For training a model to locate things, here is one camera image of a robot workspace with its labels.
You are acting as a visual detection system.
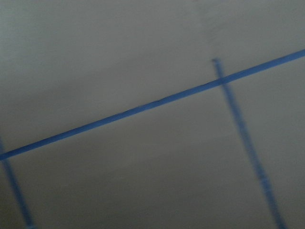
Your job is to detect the blue tape grid lines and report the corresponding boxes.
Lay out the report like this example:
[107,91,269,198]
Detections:
[0,50,305,229]

